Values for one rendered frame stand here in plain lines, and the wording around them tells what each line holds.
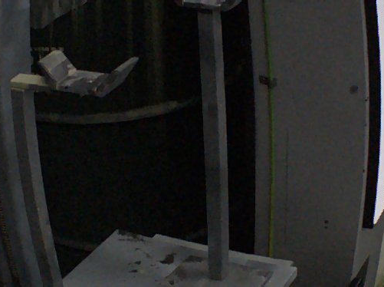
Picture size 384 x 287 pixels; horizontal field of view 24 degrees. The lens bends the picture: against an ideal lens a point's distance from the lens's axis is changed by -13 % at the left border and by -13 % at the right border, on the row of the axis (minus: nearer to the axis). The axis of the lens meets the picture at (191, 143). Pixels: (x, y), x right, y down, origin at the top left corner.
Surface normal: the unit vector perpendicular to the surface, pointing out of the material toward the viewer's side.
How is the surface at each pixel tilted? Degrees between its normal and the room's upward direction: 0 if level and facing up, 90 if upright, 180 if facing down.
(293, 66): 90
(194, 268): 0
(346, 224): 90
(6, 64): 90
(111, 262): 0
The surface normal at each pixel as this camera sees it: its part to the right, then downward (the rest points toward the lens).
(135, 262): -0.04, -0.89
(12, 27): 0.89, 0.17
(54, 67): 0.59, -0.51
